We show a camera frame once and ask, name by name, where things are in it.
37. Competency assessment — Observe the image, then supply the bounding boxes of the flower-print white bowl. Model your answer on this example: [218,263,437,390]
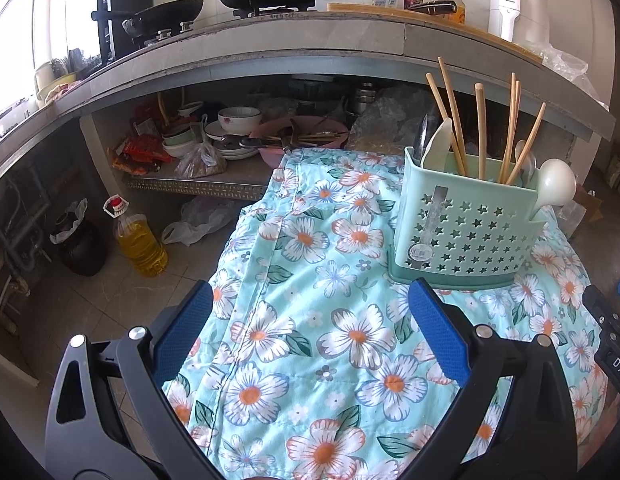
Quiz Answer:
[217,106,263,136]

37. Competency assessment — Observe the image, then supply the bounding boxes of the green plastic utensil basket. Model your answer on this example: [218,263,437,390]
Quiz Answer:
[388,146,548,291]

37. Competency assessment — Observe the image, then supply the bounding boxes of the plastic bag of brown food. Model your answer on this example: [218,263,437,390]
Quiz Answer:
[175,142,228,179]

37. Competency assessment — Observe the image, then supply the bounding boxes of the cooking oil bottle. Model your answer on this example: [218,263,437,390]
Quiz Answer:
[102,195,169,278]

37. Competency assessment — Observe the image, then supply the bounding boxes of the white plastic bag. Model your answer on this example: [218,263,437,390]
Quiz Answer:
[161,195,241,247]

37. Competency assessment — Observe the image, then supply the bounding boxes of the grey kitchen counter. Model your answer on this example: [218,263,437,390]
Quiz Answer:
[0,10,618,201]

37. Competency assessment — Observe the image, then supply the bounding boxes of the cardboard box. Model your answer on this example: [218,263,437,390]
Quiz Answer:
[560,185,603,241]

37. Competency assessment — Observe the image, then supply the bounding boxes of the white ladle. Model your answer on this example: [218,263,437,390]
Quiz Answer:
[527,158,577,221]

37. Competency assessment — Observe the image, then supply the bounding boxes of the cream container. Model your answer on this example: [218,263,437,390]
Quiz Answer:
[34,62,58,106]

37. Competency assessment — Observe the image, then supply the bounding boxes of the stack of white plates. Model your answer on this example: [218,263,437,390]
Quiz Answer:
[205,120,261,161]

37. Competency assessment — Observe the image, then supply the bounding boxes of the dark round pan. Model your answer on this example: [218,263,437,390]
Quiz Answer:
[290,75,351,111]

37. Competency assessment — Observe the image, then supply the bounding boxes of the pink basin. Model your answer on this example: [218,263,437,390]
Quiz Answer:
[250,115,351,170]

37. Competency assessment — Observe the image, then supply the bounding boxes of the steel spoon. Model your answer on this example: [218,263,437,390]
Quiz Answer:
[512,140,538,183]
[412,114,436,166]

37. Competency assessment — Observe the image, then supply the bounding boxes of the metal shelf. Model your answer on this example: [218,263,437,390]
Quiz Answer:
[122,172,276,201]

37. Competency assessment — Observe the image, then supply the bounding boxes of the gas stove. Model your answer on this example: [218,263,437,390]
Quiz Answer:
[115,2,321,51]

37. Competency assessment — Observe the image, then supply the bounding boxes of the window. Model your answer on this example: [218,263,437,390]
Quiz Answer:
[0,0,41,116]

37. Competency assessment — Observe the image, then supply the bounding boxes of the red snack packets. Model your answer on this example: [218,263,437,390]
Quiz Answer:
[110,105,176,176]

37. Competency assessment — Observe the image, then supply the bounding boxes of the black ceramic jar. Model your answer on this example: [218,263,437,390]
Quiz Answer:
[50,199,108,277]

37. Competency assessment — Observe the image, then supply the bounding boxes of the cream plastic spoon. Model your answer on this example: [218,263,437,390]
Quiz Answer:
[421,117,453,168]

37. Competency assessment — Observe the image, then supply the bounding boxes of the black wok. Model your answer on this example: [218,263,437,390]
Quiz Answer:
[121,0,205,37]

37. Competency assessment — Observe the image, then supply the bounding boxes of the floral blanket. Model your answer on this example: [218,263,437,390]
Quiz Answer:
[162,147,611,480]

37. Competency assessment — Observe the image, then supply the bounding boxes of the white kitchen appliance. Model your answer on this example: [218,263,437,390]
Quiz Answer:
[487,0,551,46]

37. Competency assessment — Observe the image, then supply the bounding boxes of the grey drain pipe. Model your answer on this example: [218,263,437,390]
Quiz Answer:
[0,170,56,336]

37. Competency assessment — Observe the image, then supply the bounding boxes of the stack of green bowls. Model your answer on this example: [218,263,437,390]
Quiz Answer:
[162,127,206,158]

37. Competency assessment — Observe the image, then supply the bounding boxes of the crumpled clear plastic bag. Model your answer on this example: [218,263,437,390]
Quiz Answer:
[350,87,431,153]

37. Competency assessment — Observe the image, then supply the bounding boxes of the black-handled kitchen knife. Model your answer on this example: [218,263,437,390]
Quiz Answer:
[407,0,458,17]

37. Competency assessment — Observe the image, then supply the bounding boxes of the wooden chopstick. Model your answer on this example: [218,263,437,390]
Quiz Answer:
[506,102,547,186]
[425,72,468,177]
[505,81,523,184]
[499,72,518,184]
[475,83,488,180]
[437,56,468,173]

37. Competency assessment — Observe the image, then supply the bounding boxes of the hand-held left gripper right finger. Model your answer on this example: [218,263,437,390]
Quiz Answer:
[390,277,578,480]

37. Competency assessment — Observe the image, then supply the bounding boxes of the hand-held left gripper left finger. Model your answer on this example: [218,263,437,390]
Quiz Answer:
[44,280,226,480]

